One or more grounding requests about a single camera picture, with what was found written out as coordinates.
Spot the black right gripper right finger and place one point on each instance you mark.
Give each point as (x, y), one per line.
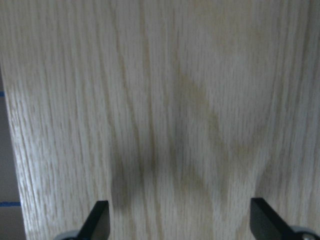
(266, 224)

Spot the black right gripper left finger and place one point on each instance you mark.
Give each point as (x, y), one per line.
(97, 225)

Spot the light wooden drawer cabinet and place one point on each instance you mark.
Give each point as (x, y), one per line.
(177, 112)

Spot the blue tape horizontal strip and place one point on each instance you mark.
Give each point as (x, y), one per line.
(6, 204)

